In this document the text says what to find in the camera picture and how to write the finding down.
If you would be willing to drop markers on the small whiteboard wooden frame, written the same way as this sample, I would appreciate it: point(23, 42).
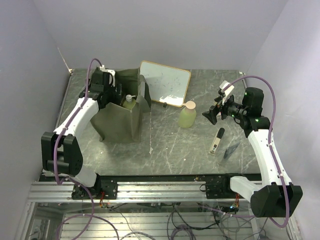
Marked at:
point(167, 85)

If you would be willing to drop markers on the green canvas bag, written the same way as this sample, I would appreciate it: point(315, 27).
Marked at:
point(115, 123)

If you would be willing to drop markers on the green bottle pink pump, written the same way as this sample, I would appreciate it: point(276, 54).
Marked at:
point(187, 115)

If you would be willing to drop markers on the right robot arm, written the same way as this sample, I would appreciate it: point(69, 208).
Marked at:
point(277, 197)

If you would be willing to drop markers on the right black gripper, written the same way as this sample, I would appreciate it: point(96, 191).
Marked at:
point(214, 110)

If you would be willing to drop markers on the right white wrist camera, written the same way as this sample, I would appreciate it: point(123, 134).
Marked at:
point(225, 90)

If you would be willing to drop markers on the black beige slim tube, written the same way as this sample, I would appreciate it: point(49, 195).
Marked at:
point(216, 140)

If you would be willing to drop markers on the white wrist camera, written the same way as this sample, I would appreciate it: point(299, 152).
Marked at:
point(108, 76)
point(225, 90)

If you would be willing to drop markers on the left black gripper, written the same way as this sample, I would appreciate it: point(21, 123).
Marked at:
point(115, 98)

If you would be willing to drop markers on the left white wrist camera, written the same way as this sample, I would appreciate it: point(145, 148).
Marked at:
point(108, 76)

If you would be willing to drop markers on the yellow pump lotion bottle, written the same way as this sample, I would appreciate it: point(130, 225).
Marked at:
point(129, 102)

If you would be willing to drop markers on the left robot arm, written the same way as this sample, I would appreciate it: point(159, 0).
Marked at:
point(60, 150)

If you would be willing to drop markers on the aluminium rail frame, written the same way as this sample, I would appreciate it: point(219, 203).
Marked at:
point(161, 207)

